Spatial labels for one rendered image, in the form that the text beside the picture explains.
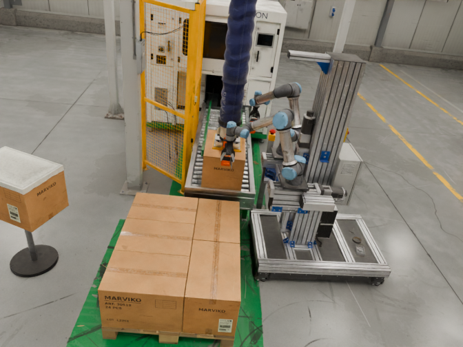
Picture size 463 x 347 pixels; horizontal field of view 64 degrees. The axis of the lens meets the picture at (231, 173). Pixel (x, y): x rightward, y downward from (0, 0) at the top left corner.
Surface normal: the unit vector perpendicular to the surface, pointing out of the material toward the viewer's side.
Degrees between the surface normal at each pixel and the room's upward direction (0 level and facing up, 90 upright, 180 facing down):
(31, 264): 0
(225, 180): 90
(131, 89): 90
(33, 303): 0
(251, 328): 0
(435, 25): 90
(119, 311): 90
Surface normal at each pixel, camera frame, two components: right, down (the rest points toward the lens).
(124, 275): 0.11, -0.85
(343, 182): 0.05, 0.53
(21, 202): -0.36, 0.45
